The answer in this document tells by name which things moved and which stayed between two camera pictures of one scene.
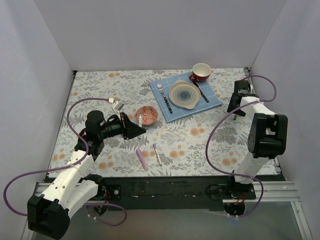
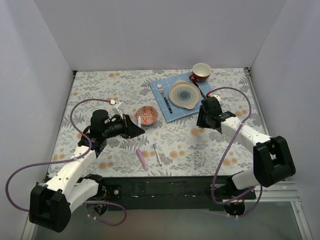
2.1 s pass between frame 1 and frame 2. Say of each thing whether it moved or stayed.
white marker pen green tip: stayed
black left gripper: stayed
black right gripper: moved
